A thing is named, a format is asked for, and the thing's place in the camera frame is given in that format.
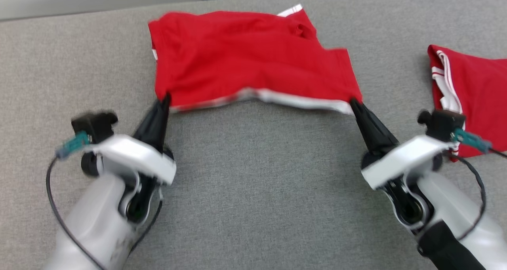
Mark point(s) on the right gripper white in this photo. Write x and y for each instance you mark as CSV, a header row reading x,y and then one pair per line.
x,y
400,161

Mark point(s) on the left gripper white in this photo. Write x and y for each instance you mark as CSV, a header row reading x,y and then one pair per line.
x,y
138,155

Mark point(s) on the red shorts white trim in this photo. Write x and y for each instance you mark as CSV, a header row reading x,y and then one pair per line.
x,y
245,60

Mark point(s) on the red white basketball jersey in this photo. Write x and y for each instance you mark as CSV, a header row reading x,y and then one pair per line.
x,y
479,92

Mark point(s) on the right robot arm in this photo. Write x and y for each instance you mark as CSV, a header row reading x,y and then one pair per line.
x,y
455,206

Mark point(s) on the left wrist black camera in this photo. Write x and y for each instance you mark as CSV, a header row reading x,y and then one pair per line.
x,y
93,125

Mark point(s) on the wrist black camera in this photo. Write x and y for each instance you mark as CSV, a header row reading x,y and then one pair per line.
x,y
441,123
93,125

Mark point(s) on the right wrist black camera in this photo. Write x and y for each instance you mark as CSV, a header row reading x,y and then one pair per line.
x,y
441,123

